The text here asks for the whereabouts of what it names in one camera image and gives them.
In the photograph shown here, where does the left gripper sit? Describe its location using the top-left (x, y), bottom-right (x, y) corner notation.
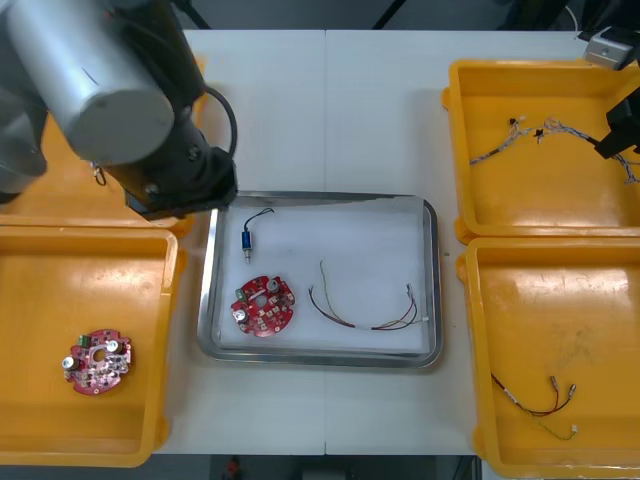
top-left (121, 147), bottom-right (239, 221)

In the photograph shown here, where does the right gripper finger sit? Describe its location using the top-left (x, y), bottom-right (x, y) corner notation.
top-left (594, 127), bottom-right (640, 159)
top-left (606, 94), bottom-right (640, 135)

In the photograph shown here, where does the blue-white twisted wire harness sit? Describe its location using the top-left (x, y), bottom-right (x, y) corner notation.
top-left (542, 117), bottom-right (640, 186)

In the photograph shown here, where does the blue label solenoid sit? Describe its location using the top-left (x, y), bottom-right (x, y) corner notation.
top-left (239, 207), bottom-right (275, 265)

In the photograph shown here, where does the round red circuit board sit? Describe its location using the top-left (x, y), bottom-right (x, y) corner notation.
top-left (60, 328), bottom-right (134, 396)
top-left (230, 273), bottom-right (296, 339)

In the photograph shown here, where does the red green-yellow wire harness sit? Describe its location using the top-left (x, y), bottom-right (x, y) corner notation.
top-left (308, 258), bottom-right (431, 332)

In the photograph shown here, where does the yellow-orange plastic bin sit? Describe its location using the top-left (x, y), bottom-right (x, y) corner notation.
top-left (440, 58), bottom-right (640, 246)
top-left (455, 235), bottom-right (640, 480)
top-left (0, 54), bottom-right (210, 237)
top-left (0, 225), bottom-right (190, 469)

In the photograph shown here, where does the steel tray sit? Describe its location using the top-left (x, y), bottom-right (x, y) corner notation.
top-left (196, 189), bottom-right (444, 370)

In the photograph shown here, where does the black stand leg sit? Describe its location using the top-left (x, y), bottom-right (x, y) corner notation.
top-left (372, 0), bottom-right (407, 30)
top-left (185, 7), bottom-right (212, 30)

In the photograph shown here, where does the red-black harness with terminals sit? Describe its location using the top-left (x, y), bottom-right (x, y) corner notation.
top-left (491, 372), bottom-right (578, 416)

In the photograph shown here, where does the grey twisted wire harness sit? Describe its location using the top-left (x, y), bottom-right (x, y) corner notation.
top-left (468, 115), bottom-right (546, 167)

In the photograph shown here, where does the thin green-yellow wire harness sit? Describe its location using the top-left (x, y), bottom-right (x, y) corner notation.
top-left (528, 417), bottom-right (580, 442)

